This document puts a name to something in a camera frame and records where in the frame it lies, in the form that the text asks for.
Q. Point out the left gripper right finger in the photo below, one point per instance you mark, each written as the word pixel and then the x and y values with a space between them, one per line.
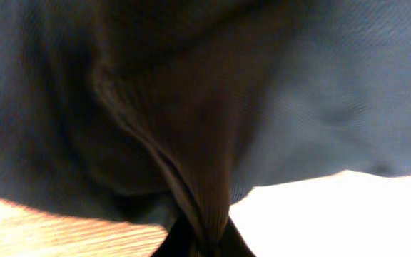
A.
pixel 232 243

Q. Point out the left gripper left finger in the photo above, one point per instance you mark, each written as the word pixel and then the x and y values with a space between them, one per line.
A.
pixel 180 241

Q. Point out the black t-shirt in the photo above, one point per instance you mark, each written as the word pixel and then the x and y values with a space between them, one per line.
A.
pixel 143 111

